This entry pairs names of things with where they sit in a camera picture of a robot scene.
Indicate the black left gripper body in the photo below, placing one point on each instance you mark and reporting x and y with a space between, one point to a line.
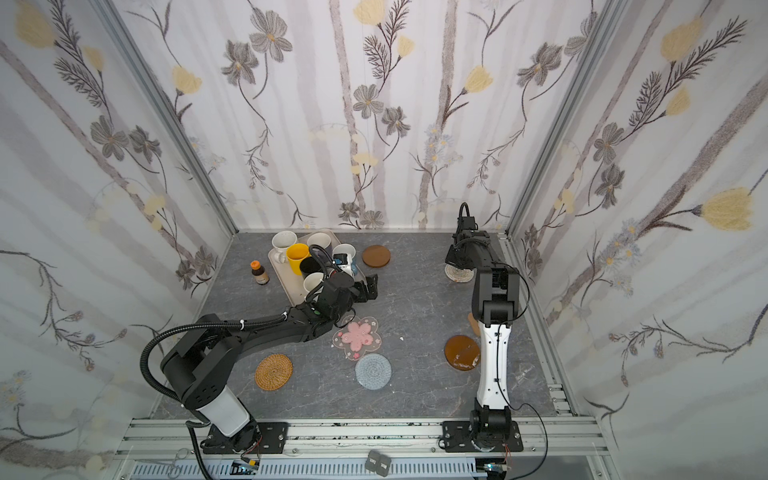
360 288

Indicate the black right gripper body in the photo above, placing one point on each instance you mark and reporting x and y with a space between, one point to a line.
459 258

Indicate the multicolour woven round coaster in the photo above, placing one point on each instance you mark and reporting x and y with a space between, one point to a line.
458 275

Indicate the dark brown round wooden coaster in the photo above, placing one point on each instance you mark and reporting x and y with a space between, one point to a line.
376 256

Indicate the pink flower silicone coaster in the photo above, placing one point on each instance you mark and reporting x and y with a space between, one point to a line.
359 337

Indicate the cork paw print coaster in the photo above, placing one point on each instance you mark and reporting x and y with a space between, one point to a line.
474 325

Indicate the glossy brown round coaster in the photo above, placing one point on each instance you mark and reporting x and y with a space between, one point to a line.
462 353

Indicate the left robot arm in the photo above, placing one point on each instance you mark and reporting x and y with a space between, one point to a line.
191 364

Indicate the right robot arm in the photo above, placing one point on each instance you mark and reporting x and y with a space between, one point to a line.
495 306

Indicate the black cup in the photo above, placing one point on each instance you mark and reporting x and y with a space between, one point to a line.
308 266

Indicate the yellow cup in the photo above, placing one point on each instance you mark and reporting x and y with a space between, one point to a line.
295 255

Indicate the lavender white cup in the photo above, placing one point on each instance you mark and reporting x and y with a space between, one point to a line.
321 239

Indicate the grey-blue woven round coaster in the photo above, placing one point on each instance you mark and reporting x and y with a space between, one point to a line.
373 372

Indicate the rattan wicker round coaster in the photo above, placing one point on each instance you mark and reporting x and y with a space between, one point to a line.
273 372

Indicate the blue floral mug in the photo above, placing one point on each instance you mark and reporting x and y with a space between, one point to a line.
349 250

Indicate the plain white mug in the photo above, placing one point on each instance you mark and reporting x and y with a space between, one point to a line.
313 283

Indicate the beige plastic tray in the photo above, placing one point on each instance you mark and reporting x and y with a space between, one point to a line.
291 283

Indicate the brown bottle orange cap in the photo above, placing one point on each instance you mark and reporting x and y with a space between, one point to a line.
259 273

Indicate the white speckled mug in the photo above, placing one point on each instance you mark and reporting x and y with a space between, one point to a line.
281 242

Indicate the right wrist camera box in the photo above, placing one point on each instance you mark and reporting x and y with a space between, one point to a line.
465 225

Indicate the aluminium frame rail base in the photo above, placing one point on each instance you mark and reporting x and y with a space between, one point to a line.
548 448

